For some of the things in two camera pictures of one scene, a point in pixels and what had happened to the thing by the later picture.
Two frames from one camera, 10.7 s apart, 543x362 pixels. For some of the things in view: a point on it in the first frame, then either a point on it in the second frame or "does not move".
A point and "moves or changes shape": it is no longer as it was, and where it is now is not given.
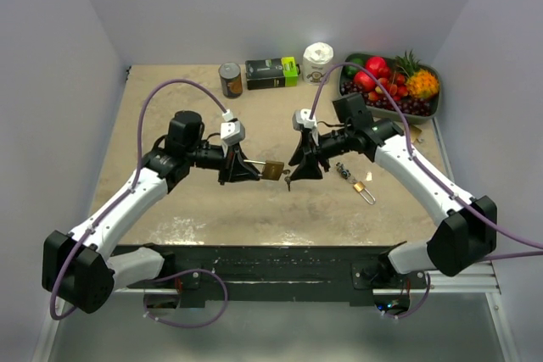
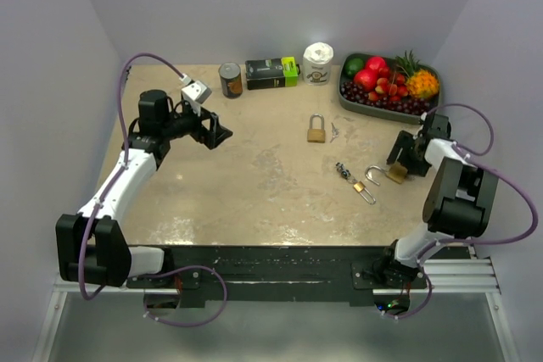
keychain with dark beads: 344,173 does not move
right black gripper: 308,156 -> 404,140
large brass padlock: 272,169 moves or changes shape
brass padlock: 414,134 moves or changes shape
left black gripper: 234,169 -> 212,137
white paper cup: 316,62 does not move
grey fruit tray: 384,110 does not move
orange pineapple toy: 420,83 does not move
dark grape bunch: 404,105 does not move
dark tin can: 232,80 does not move
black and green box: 271,73 does not move
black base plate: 238,273 does not move
